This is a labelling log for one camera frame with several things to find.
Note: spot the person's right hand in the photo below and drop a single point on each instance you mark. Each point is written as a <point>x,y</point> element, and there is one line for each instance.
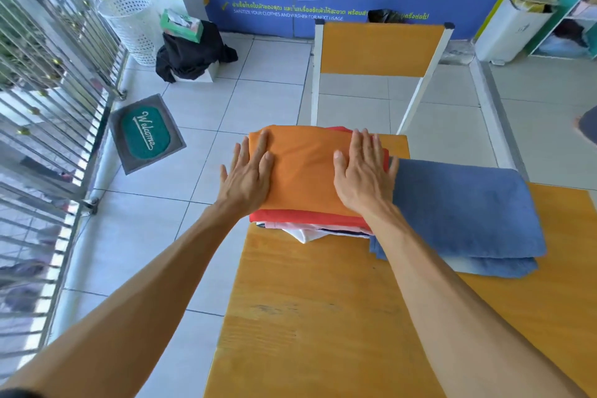
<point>366,183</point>

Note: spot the person's left hand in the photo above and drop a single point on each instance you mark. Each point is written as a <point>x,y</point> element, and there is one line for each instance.
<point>245,183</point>

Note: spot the person's left middle finger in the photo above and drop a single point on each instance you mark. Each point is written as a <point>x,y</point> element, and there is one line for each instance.
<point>248,153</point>

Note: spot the person's right little finger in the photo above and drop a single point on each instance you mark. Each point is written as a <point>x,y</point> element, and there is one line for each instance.
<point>393,170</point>

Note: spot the person's right middle finger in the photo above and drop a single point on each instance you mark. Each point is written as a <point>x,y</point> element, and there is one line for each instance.
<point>366,146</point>

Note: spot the person's right thumb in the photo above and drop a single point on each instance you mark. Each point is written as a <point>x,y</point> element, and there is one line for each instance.
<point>340,169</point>

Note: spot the person's left thumb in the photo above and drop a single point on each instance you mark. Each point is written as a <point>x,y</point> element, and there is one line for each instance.
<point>267,171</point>

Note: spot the person's left little finger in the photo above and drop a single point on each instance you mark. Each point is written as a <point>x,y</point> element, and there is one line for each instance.
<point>224,178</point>

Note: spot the orange cloth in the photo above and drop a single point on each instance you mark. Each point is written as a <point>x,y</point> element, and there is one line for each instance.
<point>303,169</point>

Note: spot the person's left forearm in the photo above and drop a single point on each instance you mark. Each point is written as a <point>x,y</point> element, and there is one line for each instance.
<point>130,309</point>

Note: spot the person's right forearm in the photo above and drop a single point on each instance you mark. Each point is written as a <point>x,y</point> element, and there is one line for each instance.
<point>447,309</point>

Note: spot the red folded cloth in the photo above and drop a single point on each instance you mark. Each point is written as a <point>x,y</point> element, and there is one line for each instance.
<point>289,217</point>

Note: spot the white folded cloth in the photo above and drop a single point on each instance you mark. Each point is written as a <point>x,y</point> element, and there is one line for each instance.
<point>305,234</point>

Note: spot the grey green doormat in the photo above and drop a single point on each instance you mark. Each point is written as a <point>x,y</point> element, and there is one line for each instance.
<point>145,134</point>

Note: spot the low white box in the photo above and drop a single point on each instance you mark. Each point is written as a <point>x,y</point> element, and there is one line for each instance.
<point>200,76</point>

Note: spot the black crumpled cloth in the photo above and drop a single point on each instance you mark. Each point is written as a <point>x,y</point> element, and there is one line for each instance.
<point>191,55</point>

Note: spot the black plastic bag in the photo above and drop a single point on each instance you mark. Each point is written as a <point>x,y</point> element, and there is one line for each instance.
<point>385,16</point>

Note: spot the light blue folded towel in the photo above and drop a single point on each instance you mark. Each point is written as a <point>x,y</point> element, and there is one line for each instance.
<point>494,267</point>

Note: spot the green cardboard box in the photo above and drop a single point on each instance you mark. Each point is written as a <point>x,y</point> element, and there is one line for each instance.
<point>179,28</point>

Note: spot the white perforated laundry basket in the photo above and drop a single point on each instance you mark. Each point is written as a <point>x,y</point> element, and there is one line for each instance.
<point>133,24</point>

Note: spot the white pedal trash bin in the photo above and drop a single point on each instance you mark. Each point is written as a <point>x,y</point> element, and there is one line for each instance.
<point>510,34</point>

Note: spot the blue fabric item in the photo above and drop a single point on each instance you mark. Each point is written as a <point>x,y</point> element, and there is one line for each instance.
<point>589,125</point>

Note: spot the steel bar gate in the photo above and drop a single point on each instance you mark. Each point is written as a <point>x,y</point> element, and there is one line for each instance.
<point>42,85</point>

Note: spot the yellow bin liner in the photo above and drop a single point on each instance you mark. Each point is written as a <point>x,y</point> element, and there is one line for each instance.
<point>529,3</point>

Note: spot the teal shelf unit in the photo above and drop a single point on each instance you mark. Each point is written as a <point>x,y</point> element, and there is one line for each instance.
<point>576,1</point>

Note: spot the yellow wooden chair white frame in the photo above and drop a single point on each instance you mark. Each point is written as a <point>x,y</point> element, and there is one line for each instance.
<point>380,48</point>

